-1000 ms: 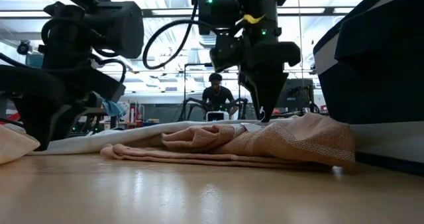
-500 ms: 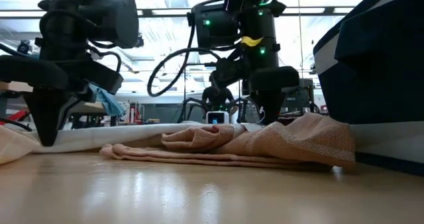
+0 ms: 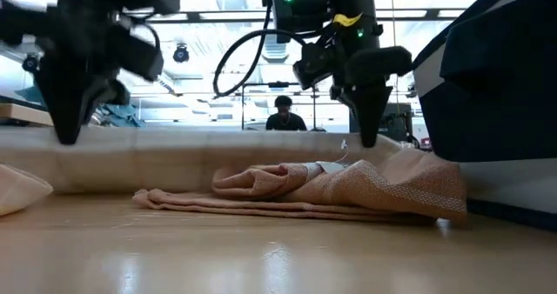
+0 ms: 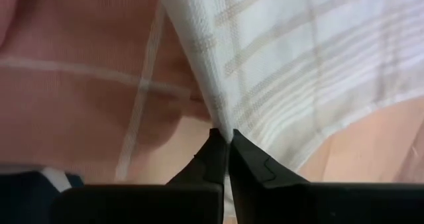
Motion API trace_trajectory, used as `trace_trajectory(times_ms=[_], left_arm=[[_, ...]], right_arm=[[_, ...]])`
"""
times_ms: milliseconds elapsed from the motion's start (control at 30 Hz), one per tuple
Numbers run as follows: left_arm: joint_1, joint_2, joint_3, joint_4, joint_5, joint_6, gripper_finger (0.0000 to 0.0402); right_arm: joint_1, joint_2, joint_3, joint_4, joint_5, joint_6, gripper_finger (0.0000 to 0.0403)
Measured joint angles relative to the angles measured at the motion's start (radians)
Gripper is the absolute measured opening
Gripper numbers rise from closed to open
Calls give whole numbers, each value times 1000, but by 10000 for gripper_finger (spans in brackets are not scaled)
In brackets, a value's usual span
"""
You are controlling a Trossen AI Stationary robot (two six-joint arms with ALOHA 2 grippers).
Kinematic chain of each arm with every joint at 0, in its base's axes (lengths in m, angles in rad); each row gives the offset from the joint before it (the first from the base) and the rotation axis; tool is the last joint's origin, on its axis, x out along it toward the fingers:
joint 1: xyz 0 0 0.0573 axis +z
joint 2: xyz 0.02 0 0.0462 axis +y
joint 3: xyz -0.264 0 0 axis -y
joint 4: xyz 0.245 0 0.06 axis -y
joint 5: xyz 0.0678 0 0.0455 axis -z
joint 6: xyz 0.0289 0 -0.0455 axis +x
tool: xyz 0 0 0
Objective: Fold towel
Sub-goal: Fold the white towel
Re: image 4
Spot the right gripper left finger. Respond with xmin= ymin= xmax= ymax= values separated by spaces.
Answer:
xmin=49 ymin=127 xmax=229 ymax=224

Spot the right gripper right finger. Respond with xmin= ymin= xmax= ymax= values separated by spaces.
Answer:
xmin=228 ymin=129 xmax=424 ymax=224

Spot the terracotta pink plaid towel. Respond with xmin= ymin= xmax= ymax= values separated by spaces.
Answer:
xmin=0 ymin=0 xmax=213 ymax=185

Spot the white plaid towel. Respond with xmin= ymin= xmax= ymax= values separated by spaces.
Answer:
xmin=155 ymin=0 xmax=424 ymax=218

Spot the navy blue fabric bin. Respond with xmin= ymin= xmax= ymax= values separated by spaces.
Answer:
xmin=0 ymin=165 xmax=85 ymax=224

